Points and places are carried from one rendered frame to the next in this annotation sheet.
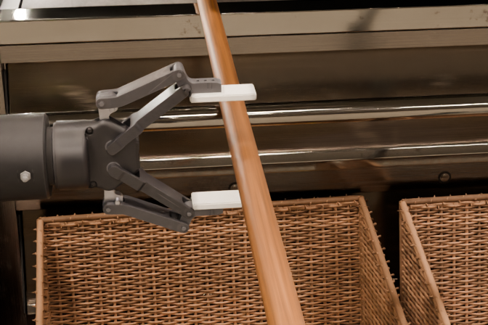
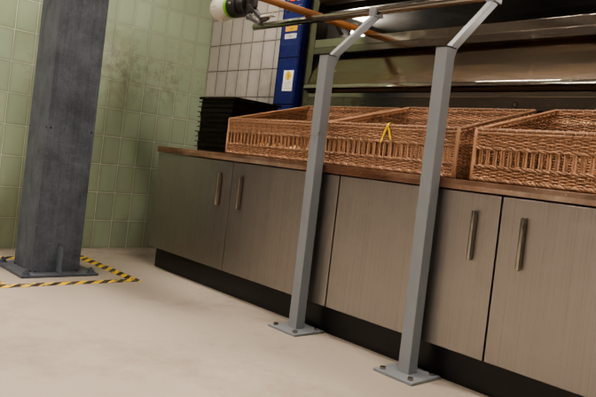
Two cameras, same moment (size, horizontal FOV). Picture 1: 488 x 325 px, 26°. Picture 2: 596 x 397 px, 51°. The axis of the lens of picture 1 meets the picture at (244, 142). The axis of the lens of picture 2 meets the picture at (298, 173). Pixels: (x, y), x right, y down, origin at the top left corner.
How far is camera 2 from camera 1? 2.40 m
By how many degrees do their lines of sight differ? 57
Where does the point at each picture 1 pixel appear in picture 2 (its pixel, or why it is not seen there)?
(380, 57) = (417, 54)
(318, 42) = (394, 44)
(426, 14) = (428, 32)
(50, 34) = (325, 43)
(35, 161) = not seen: outside the picture
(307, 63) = (394, 56)
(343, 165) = (396, 95)
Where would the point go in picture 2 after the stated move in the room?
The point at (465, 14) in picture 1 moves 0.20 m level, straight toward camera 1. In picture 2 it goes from (442, 31) to (399, 21)
